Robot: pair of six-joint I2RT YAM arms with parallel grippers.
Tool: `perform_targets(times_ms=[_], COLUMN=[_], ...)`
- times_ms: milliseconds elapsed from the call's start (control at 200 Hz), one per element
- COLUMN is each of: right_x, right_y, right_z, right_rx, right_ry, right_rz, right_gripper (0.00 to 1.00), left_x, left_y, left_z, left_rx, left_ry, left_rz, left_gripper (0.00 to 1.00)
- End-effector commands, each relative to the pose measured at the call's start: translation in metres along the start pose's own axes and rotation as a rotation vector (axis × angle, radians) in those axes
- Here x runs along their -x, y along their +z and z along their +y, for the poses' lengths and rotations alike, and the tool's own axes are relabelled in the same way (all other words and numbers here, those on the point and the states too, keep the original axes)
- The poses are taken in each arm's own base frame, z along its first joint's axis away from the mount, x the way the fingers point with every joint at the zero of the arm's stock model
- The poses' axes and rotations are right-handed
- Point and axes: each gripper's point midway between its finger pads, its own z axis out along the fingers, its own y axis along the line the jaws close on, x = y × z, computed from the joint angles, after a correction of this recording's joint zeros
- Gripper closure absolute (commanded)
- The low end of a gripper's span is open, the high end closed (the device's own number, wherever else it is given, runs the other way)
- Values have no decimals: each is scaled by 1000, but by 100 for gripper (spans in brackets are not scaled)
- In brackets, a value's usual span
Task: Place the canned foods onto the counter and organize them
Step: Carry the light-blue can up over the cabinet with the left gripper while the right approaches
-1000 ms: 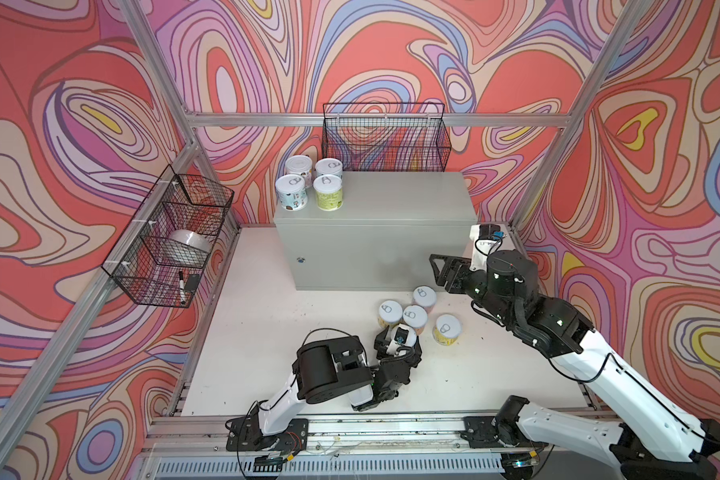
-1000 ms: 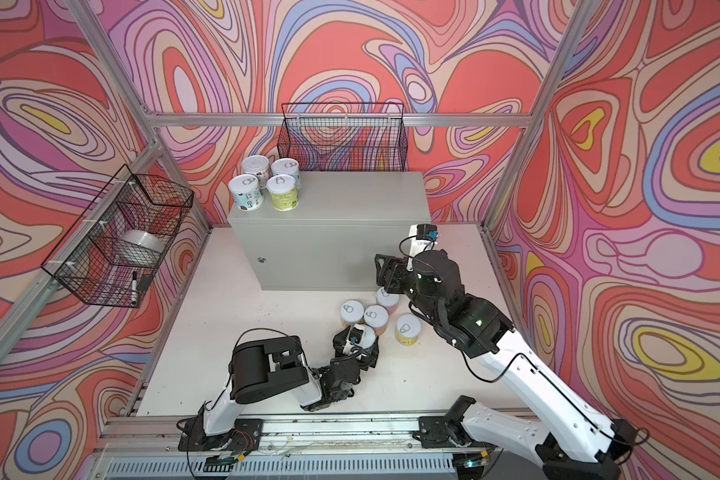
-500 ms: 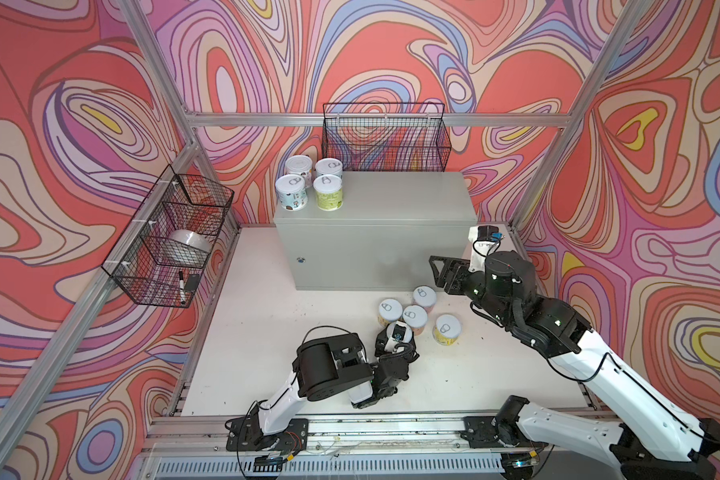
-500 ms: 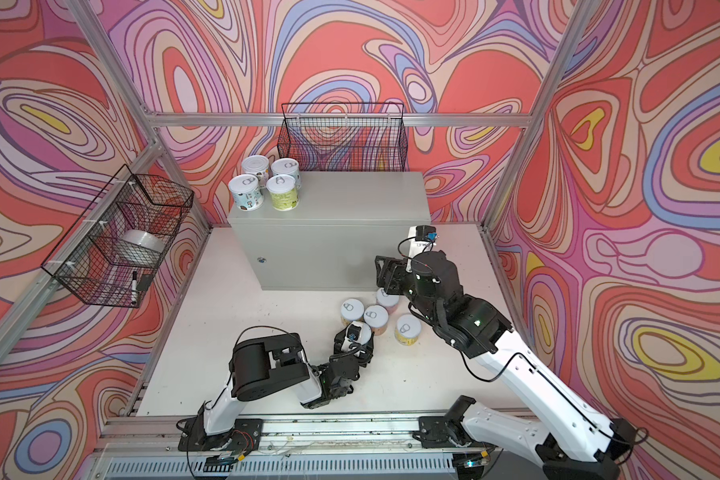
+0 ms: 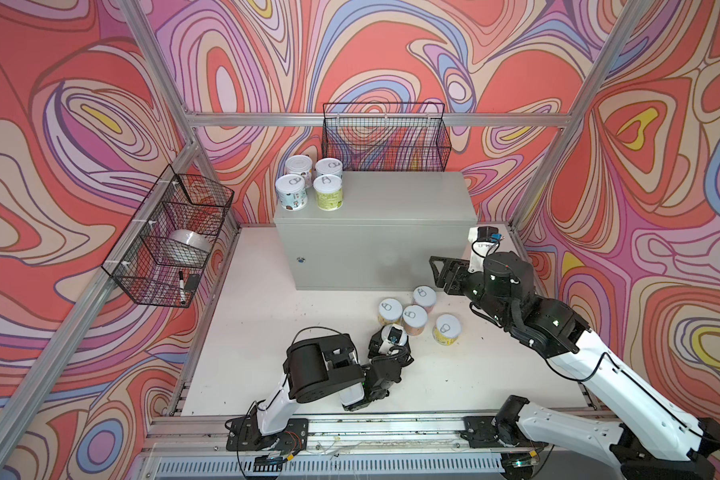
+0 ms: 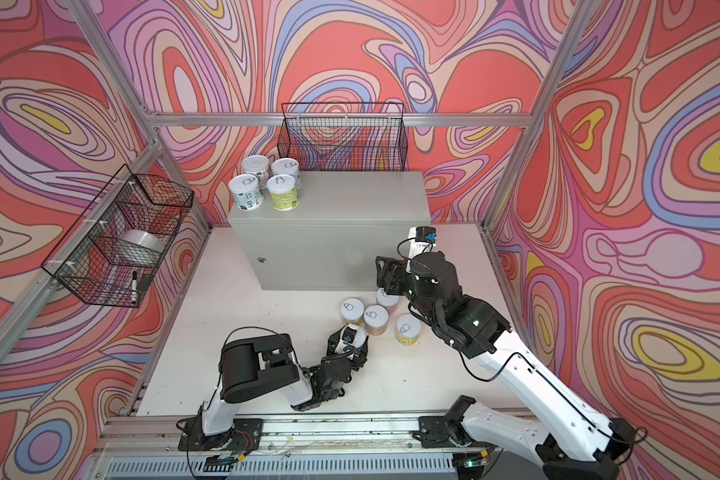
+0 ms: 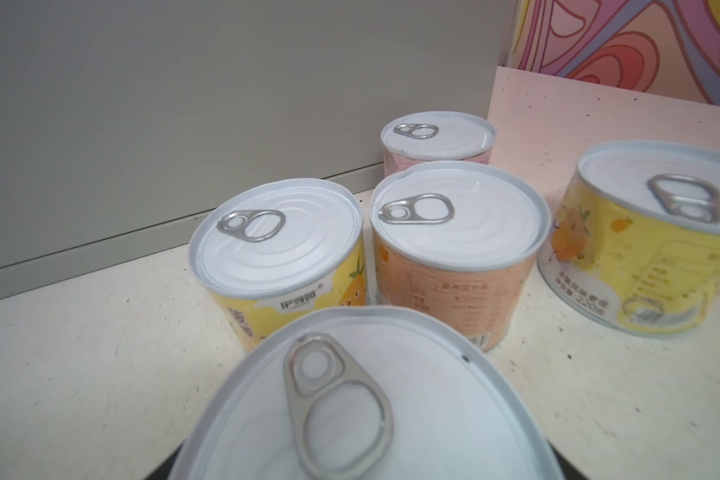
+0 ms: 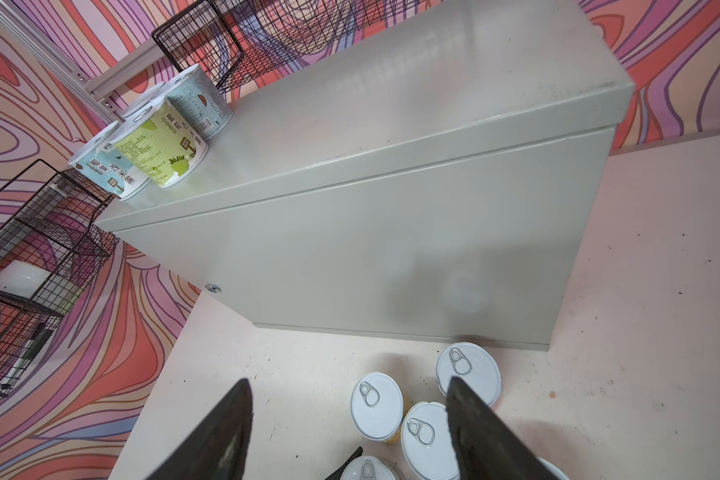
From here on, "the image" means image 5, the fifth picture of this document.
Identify black wire basket left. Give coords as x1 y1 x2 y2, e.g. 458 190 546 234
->
102 166 234 308

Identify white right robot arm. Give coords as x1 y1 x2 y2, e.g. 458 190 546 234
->
429 252 720 479

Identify black wire basket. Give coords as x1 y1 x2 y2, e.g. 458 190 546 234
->
102 166 234 308
322 101 452 172

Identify pink label can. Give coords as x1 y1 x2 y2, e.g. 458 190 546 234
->
285 154 313 188

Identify teal label can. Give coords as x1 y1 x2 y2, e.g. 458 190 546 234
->
275 174 308 211

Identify pink can right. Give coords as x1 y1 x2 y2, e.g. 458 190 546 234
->
412 285 437 313

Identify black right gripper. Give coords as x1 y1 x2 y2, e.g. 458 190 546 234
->
429 255 512 327

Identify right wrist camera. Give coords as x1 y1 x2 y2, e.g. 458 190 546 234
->
468 226 503 256

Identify light blue can front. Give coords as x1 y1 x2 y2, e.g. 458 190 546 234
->
315 158 343 178

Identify blue label can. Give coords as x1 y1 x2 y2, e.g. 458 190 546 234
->
379 324 408 355

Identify black marker pen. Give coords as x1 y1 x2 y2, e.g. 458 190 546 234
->
178 271 187 305

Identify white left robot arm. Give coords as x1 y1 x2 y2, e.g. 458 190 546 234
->
255 324 414 436

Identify white tape roll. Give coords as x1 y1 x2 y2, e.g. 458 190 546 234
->
164 229 212 268

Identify grey metal cabinet box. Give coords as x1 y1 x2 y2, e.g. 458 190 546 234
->
274 172 477 291

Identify black wire basket back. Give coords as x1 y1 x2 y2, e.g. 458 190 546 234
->
322 101 452 172

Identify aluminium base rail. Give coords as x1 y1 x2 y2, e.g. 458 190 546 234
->
128 412 621 479

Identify orange label can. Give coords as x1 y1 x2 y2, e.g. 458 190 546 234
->
401 305 428 336

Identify yellow green label can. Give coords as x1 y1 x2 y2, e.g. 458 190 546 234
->
377 298 403 326

